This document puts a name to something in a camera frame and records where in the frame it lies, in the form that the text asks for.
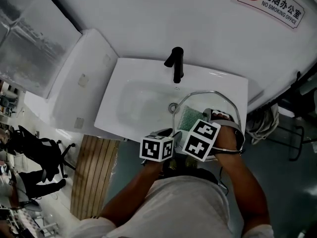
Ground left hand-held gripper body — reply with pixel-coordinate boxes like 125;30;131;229
139;133;175;163

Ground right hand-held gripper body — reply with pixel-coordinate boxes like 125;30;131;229
182;119;246;162

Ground glass pot lid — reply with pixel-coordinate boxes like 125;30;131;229
172;90;242;161

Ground green scrubbing sponge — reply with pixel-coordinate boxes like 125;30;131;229
177;105;206;133

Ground person's left forearm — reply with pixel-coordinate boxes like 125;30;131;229
101;160;164;227

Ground person's right forearm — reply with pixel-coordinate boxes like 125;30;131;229
215;155;269;235

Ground person's right hand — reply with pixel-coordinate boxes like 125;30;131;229
211;110;241;156

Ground person's black trousers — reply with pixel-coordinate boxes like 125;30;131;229
158;157;221;185

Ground white ceramic sink basin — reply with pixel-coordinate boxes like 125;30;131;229
94;57;249;156

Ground black faucet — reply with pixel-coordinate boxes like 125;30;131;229
163;47;185;84

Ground grey towel on rack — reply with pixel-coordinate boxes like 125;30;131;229
247;105;280;141

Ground wooden slatted platform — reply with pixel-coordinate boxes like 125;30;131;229
70;134;121;220

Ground person's white shirt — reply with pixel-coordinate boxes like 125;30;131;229
74;176;274;238

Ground black metal rack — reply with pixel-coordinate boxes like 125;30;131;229
267;70;317;162

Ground black office chair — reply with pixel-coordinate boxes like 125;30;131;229
11;125;76;183

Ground white metal shelf rack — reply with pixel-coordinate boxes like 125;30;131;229
0;202;59;238

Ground frosted glass panel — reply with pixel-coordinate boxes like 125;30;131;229
0;0;83;99

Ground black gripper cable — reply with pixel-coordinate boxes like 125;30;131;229
214;147;246;195

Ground white red wall sign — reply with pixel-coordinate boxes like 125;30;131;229
231;0;306;32

